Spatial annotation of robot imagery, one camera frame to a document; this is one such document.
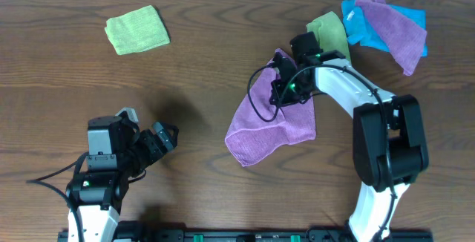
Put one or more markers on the purple cloth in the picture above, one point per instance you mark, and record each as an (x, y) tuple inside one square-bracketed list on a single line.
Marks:
[(251, 138), (404, 38)]

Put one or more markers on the folded green cloth left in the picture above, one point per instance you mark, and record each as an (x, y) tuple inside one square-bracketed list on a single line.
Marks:
[(137, 31)]

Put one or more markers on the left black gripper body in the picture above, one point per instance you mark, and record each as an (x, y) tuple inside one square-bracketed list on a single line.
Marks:
[(159, 140)]

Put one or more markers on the green cloth right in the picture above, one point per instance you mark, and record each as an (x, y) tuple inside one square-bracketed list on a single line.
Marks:
[(330, 33)]

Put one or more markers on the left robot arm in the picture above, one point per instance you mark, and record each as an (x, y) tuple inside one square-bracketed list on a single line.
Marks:
[(119, 154)]

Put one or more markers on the blue cloth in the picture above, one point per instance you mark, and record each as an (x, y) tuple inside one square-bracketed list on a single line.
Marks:
[(358, 29)]

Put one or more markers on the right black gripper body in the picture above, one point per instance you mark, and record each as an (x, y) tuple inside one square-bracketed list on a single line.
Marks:
[(281, 90)]

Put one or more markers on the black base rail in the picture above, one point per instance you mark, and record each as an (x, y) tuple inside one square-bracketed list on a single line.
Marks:
[(245, 236)]

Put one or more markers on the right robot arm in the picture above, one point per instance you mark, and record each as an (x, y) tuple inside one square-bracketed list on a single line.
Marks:
[(389, 146)]

